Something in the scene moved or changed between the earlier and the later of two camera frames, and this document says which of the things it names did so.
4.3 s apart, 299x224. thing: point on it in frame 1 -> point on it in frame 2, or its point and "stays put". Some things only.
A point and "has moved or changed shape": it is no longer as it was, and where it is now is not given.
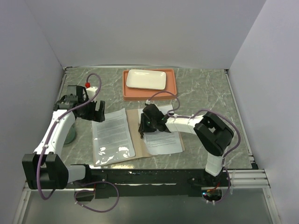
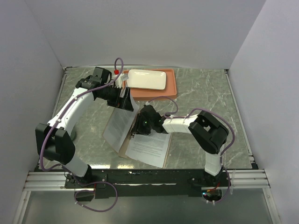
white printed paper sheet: x=111 y=139 has moved or changed shape
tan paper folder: x=139 y=149 -> x=169 y=145
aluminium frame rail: x=252 y=178 stays put
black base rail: x=119 y=183 stays put
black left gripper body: x=88 y=112 -> x=112 y=94
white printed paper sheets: x=159 y=143 -> x=150 y=149
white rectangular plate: x=146 y=79 stays put
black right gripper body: x=148 y=125 stays put
